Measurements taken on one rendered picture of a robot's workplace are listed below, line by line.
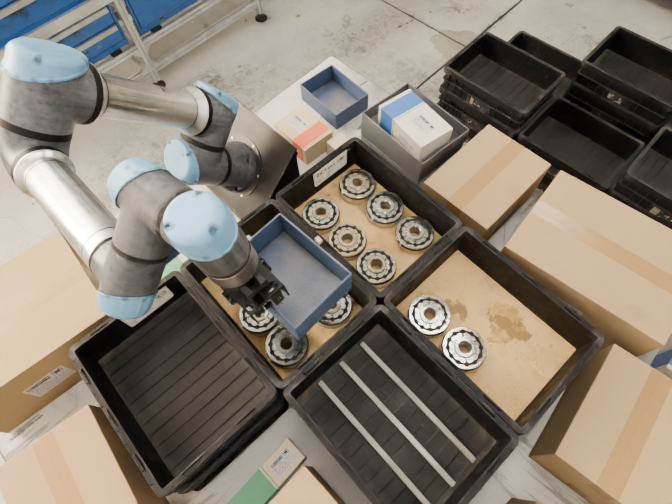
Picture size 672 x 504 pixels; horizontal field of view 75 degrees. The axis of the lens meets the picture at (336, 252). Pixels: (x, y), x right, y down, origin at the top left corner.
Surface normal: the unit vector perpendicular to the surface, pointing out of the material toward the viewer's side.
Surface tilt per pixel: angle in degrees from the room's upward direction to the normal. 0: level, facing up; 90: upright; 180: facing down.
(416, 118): 0
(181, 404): 0
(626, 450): 0
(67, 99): 90
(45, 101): 71
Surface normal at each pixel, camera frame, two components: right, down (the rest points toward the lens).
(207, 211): -0.10, -0.39
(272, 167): -0.51, 0.11
